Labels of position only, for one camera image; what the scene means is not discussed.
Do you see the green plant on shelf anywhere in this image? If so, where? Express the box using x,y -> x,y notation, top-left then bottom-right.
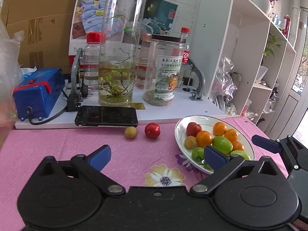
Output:
264,34 -> 281,59

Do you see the clear plastic bag left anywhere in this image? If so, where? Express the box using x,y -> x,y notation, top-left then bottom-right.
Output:
0,16 -> 25,147

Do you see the dark green fruit front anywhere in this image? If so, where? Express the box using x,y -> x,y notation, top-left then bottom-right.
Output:
204,163 -> 213,171

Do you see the grey bracket stand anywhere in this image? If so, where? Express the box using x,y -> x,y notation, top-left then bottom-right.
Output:
182,59 -> 205,101
66,48 -> 88,112

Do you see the crumpled plastic bag shelf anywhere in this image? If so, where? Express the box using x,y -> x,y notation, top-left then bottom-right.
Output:
210,56 -> 238,116

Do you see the red cap clear bottle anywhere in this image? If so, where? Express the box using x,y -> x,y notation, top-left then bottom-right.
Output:
84,32 -> 105,91

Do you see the white raised board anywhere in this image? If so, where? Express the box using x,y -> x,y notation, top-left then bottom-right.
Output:
15,88 -> 231,129

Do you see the black smartphone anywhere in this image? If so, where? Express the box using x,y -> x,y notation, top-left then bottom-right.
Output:
75,105 -> 138,127

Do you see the green oval fruit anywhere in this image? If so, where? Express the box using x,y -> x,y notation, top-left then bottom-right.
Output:
211,136 -> 233,155

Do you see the dark green round fruit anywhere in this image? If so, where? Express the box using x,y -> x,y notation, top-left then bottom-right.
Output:
192,147 -> 204,162

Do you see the red apple-like fruit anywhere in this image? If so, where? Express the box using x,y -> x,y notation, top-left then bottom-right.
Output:
145,123 -> 160,139

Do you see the grey right bracket stand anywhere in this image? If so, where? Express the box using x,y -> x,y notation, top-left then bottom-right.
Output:
182,59 -> 205,101

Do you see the small orange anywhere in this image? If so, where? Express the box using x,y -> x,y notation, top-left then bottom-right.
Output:
232,140 -> 245,151

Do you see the labelled clear plastic jar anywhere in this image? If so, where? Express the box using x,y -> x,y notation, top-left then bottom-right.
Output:
142,34 -> 187,106

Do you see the blue box device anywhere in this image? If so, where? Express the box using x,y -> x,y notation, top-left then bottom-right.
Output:
13,68 -> 65,121

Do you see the brown longan fruit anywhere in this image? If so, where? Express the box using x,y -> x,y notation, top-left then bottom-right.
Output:
184,136 -> 198,149

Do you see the cardboard box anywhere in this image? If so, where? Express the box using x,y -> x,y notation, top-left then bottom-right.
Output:
1,0 -> 76,74

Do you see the glass vase with plant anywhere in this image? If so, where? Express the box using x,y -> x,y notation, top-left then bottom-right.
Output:
98,0 -> 144,106

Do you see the pinkish clear jar behind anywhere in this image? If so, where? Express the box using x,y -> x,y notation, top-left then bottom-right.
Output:
135,33 -> 151,89

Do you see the grey left bracket stand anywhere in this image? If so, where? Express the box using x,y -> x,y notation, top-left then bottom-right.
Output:
66,48 -> 88,112

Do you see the white round plate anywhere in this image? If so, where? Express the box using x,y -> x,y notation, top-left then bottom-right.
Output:
174,115 -> 255,175

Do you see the cola bottle red label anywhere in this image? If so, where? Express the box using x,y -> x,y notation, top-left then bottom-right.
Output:
177,27 -> 190,90

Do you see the red ribbed tomato fruit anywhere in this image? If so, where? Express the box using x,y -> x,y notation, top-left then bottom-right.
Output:
186,122 -> 202,137

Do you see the yellowish longan fruit back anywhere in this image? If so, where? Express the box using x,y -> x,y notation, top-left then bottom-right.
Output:
124,126 -> 138,139

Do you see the gold sticker square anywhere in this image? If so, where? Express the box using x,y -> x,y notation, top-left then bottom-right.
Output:
131,103 -> 146,110

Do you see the orange mandarin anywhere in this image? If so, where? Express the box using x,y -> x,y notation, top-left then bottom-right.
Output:
224,129 -> 239,143

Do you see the large light green fruit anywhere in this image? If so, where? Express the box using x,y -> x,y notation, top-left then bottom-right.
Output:
229,150 -> 251,161

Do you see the pink floral tablecloth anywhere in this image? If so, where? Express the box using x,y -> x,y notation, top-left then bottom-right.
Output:
0,116 -> 289,231

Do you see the large orange front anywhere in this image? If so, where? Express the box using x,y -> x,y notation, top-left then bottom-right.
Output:
213,122 -> 227,136

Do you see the bedding poster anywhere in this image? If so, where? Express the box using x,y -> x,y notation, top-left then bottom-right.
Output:
68,0 -> 180,56

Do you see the white shelf unit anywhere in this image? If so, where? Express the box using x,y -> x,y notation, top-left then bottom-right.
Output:
190,0 -> 296,123

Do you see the red can on shelf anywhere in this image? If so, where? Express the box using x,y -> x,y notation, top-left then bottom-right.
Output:
281,15 -> 291,39

